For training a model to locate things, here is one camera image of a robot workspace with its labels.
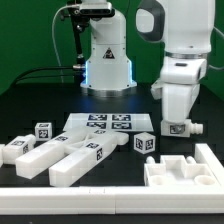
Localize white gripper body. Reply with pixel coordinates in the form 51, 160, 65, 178
151, 81, 200, 124

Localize white chair seat part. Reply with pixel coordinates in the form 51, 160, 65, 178
144, 155, 219, 187

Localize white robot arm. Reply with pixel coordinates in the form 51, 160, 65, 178
81, 0, 215, 124

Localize white cube nut with tag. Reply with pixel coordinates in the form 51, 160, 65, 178
134, 132, 156, 154

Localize white tag sheet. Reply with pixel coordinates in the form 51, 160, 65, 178
63, 113, 154, 132

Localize white L-shaped fence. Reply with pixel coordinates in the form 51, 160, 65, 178
0, 144, 224, 215

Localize small white cube nut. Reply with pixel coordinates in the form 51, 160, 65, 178
35, 122, 52, 141

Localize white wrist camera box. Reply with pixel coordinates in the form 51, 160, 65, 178
160, 57, 207, 85

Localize white chair back frame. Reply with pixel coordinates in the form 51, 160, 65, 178
15, 127, 129, 187

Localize grey camera on stand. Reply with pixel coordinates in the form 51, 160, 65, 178
79, 2, 114, 18

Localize black cables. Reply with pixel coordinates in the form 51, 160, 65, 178
13, 64, 86, 86

